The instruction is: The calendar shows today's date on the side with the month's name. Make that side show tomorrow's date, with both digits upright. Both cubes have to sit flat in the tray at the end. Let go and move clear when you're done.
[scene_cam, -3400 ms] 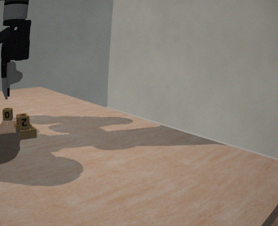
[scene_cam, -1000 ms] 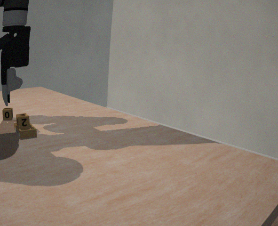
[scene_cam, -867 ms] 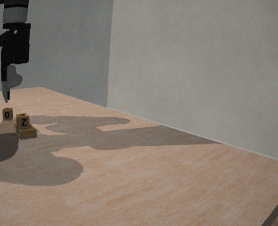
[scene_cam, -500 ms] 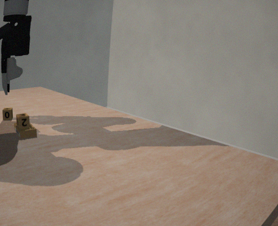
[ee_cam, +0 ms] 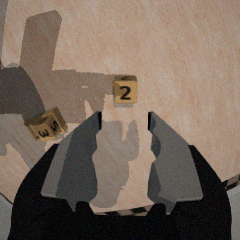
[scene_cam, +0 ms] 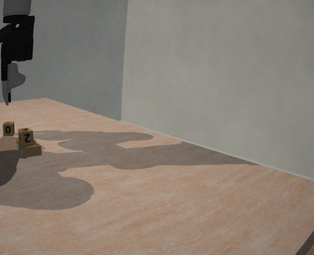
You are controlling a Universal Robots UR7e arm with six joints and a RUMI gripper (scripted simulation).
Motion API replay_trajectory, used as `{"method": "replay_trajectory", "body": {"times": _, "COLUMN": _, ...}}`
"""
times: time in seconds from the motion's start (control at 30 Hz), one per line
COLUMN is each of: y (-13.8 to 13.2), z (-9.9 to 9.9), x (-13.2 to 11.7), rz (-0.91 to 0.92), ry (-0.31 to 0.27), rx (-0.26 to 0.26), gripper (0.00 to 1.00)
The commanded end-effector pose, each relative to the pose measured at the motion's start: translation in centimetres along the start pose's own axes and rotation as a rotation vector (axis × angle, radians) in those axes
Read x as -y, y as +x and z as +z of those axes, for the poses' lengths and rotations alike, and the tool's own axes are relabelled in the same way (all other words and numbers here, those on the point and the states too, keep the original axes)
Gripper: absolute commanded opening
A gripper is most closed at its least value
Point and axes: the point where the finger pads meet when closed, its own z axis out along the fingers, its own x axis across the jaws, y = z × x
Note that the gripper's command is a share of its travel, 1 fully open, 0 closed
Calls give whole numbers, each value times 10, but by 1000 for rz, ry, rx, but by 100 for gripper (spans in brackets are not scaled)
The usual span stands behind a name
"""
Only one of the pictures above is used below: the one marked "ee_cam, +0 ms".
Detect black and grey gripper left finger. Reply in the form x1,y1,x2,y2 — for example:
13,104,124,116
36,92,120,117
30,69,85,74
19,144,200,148
7,111,102,240

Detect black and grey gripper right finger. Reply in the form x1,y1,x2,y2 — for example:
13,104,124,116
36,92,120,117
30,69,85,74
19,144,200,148
147,111,232,240

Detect tan wooden number cube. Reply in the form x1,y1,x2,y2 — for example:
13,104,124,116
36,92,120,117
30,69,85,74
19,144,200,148
34,115,61,142
113,76,138,103

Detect brown wooden tray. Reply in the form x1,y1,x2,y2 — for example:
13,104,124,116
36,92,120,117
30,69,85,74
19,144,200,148
24,107,68,141

